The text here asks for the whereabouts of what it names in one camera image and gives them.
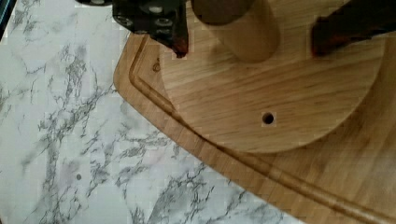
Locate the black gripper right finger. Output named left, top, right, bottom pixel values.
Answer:
left=311, top=0, right=396, bottom=57

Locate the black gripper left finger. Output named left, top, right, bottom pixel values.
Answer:
left=112, top=0, right=189, bottom=58

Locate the round wooden lid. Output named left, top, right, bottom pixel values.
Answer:
left=160, top=0, right=386, bottom=153

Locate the bamboo cutting board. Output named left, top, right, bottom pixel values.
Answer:
left=113, top=35, right=396, bottom=224

